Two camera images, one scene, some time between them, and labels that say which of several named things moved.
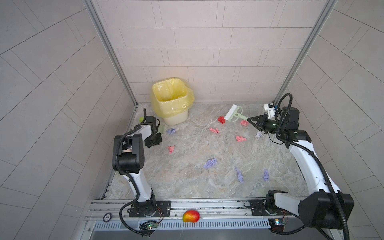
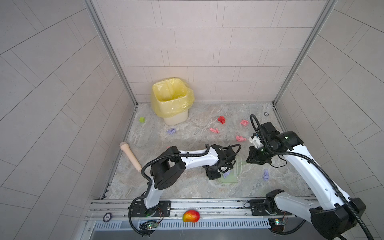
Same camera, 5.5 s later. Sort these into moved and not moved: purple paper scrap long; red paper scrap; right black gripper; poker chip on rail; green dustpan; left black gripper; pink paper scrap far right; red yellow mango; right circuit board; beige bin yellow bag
Moved: purple paper scrap long; right black gripper; left black gripper; green dustpan
Not moved: pink paper scrap far right; right circuit board; poker chip on rail; beige bin yellow bag; red yellow mango; red paper scrap
